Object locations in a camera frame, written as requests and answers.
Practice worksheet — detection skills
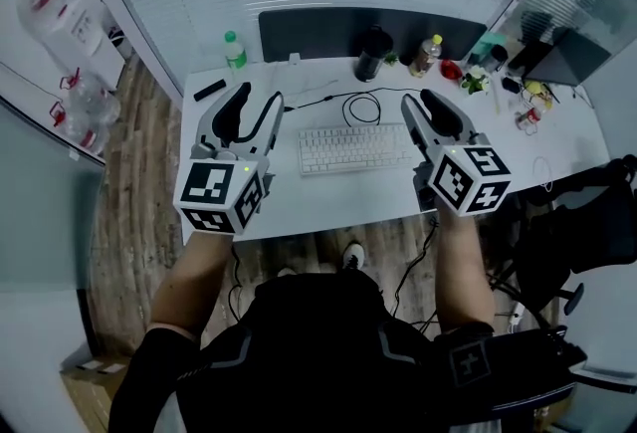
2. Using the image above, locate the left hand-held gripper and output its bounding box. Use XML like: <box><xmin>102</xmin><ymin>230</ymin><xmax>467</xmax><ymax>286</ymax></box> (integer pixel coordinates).
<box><xmin>172</xmin><ymin>81</ymin><xmax>286</xmax><ymax>237</ymax></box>

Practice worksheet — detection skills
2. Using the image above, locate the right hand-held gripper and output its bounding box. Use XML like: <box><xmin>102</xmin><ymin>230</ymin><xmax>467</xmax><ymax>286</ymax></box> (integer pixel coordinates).
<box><xmin>400</xmin><ymin>88</ymin><xmax>513</xmax><ymax>218</ymax></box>

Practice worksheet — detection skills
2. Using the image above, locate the person's right forearm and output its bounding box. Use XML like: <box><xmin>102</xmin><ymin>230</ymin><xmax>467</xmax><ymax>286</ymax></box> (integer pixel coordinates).
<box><xmin>435</xmin><ymin>209</ymin><xmax>498</xmax><ymax>337</ymax></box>

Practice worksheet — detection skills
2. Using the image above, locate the person's left forearm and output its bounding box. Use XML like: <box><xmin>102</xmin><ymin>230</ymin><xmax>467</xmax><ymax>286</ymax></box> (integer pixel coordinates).
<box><xmin>148</xmin><ymin>230</ymin><xmax>234</xmax><ymax>347</ymax></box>

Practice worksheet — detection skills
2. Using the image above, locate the small black bar device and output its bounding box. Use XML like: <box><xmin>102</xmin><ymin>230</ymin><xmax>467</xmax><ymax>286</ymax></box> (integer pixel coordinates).
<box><xmin>192</xmin><ymin>79</ymin><xmax>228</xmax><ymax>103</ymax></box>

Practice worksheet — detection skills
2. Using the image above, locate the small red object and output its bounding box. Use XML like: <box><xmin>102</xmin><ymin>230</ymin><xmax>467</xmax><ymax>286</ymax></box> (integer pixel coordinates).
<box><xmin>440</xmin><ymin>58</ymin><xmax>464</xmax><ymax>83</ymax></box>

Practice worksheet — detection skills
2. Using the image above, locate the small white flower plant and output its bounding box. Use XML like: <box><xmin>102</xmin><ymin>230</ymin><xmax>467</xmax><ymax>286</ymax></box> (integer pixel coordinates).
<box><xmin>460</xmin><ymin>65</ymin><xmax>492</xmax><ymax>97</ymax></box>

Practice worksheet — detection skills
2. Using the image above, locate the yellow-capped tea bottle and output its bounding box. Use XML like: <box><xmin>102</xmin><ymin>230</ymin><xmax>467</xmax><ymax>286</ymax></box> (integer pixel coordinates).
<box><xmin>407</xmin><ymin>33</ymin><xmax>444</xmax><ymax>78</ymax></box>

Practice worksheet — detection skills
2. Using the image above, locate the green-capped water bottle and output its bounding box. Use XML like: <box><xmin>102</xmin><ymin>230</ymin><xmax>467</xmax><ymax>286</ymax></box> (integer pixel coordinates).
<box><xmin>223</xmin><ymin>30</ymin><xmax>249</xmax><ymax>74</ymax></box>

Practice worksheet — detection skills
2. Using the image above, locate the white keyboard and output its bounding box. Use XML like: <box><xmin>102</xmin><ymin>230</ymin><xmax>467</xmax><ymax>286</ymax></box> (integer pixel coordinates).
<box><xmin>297</xmin><ymin>121</ymin><xmax>415</xmax><ymax>177</ymax></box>

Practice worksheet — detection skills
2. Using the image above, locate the black tumbler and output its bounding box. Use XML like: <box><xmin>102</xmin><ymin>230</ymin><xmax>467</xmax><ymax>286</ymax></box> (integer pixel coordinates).
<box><xmin>353</xmin><ymin>24</ymin><xmax>395</xmax><ymax>83</ymax></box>

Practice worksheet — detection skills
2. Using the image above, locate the black cup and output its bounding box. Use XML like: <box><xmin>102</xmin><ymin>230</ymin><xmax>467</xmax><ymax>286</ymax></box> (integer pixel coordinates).
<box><xmin>485</xmin><ymin>44</ymin><xmax>510</xmax><ymax>74</ymax></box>

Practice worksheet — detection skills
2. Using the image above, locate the teal box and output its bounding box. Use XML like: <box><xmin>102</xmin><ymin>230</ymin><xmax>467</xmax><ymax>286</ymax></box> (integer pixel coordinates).
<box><xmin>467</xmin><ymin>31</ymin><xmax>508</xmax><ymax>67</ymax></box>

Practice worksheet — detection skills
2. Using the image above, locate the yellow desk clutter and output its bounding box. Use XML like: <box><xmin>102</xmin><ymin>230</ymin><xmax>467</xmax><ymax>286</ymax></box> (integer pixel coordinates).
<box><xmin>522</xmin><ymin>80</ymin><xmax>554</xmax><ymax>111</ymax></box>

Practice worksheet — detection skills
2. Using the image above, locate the black monitor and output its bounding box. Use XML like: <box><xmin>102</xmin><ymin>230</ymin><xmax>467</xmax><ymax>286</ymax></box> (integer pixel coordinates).
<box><xmin>507</xmin><ymin>26</ymin><xmax>613</xmax><ymax>88</ymax></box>

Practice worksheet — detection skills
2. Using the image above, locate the person's right shoe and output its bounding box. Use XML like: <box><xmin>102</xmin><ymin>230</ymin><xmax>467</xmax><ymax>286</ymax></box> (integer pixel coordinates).
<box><xmin>341</xmin><ymin>241</ymin><xmax>365</xmax><ymax>272</ymax></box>

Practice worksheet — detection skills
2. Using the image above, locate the white waste bin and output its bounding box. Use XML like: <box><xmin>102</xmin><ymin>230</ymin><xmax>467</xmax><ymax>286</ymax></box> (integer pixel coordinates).
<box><xmin>102</xmin><ymin>20</ymin><xmax>133</xmax><ymax>62</ymax></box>

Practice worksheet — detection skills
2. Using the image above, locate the black office chair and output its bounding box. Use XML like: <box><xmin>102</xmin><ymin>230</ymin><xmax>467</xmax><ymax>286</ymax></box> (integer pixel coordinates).
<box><xmin>490</xmin><ymin>154</ymin><xmax>637</xmax><ymax>318</ymax></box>

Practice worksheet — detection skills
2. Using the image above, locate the white water dispenser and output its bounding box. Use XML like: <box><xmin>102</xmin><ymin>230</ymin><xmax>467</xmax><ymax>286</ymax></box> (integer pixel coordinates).
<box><xmin>14</xmin><ymin>0</ymin><xmax>106</xmax><ymax>59</ymax></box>

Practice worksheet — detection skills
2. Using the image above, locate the person's black clothing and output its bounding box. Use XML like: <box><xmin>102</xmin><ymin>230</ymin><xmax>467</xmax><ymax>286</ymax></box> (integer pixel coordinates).
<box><xmin>106</xmin><ymin>269</ymin><xmax>449</xmax><ymax>433</ymax></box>

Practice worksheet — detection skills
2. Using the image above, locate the brown cardboard box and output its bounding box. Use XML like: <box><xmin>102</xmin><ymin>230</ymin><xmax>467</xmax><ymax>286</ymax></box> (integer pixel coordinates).
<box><xmin>59</xmin><ymin>355</ymin><xmax>131</xmax><ymax>433</ymax></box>

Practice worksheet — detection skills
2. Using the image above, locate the black curved cable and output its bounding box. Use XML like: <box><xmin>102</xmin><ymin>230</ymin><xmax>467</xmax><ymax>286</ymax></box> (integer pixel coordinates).
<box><xmin>283</xmin><ymin>86</ymin><xmax>424</xmax><ymax>127</ymax></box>

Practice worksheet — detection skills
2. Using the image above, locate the white cable loop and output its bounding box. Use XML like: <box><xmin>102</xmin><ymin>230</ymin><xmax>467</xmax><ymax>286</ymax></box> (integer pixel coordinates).
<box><xmin>531</xmin><ymin>155</ymin><xmax>555</xmax><ymax>193</ymax></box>

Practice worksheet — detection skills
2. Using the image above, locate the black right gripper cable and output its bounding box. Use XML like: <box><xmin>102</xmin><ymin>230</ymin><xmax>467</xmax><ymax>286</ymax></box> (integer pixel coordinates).
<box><xmin>392</xmin><ymin>216</ymin><xmax>439</xmax><ymax>323</ymax></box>

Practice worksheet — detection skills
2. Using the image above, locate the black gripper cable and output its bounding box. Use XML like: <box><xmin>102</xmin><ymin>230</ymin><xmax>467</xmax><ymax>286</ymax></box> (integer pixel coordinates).
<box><xmin>226</xmin><ymin>244</ymin><xmax>245</xmax><ymax>323</ymax></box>
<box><xmin>392</xmin><ymin>216</ymin><xmax>439</xmax><ymax>323</ymax></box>

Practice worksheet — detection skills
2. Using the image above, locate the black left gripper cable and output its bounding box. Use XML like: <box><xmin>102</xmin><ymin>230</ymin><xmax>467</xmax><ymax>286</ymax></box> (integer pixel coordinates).
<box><xmin>226</xmin><ymin>244</ymin><xmax>245</xmax><ymax>323</ymax></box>

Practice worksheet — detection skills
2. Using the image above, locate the clear water jug red handle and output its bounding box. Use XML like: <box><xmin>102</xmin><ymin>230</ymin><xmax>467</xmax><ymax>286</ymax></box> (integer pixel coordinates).
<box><xmin>59</xmin><ymin>67</ymin><xmax>122</xmax><ymax>126</ymax></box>
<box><xmin>48</xmin><ymin>102</ymin><xmax>111</xmax><ymax>156</ymax></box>

